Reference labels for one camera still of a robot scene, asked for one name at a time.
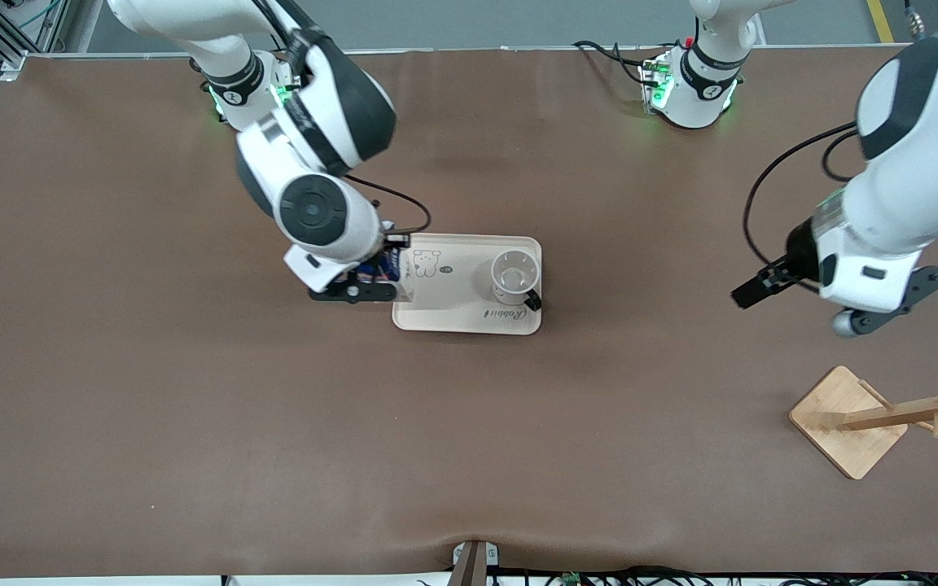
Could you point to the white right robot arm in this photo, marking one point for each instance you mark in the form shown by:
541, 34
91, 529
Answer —
314, 212

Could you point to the cream tray with rabbit print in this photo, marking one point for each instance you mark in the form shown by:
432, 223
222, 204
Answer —
461, 309

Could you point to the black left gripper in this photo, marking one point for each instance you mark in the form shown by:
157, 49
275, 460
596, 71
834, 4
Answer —
799, 249

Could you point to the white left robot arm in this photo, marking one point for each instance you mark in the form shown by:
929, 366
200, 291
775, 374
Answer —
925, 163

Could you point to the blue white milk carton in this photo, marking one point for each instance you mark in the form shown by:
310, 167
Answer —
387, 264

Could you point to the wooden mug tree stand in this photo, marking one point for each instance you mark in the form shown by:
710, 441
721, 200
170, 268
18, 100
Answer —
843, 423

